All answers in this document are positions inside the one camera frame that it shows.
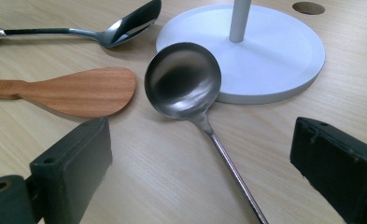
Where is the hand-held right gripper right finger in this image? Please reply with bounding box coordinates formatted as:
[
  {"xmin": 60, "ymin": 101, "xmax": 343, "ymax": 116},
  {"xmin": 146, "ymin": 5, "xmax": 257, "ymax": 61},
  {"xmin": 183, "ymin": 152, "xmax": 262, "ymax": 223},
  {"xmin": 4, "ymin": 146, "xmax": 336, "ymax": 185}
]
[{"xmin": 289, "ymin": 117, "xmax": 367, "ymax": 224}]

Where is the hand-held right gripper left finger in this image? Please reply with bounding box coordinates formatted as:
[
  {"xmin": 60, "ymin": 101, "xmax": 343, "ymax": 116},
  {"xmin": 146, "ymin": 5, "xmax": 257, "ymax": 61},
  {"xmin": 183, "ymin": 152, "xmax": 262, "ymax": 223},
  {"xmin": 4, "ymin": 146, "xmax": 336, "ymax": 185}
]
[{"xmin": 30, "ymin": 117, "xmax": 113, "ymax": 224}]

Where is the wooden spatula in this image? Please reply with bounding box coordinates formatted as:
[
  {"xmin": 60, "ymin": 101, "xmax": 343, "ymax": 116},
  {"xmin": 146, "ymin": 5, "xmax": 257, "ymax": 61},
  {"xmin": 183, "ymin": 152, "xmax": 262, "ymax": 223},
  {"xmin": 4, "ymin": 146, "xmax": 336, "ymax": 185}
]
[{"xmin": 0, "ymin": 66, "xmax": 137, "ymax": 119}]

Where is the steel ladle with wooden handle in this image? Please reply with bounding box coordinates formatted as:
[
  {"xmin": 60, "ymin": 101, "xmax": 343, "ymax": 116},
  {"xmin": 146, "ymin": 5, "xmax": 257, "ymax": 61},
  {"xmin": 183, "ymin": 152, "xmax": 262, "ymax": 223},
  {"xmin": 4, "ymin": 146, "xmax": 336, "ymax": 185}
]
[{"xmin": 144, "ymin": 41, "xmax": 269, "ymax": 224}]

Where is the steel spoon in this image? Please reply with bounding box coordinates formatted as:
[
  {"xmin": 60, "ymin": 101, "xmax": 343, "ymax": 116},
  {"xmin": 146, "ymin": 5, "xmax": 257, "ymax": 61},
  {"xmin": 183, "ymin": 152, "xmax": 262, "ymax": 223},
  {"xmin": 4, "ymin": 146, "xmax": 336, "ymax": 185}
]
[{"xmin": 0, "ymin": 0, "xmax": 162, "ymax": 49}]

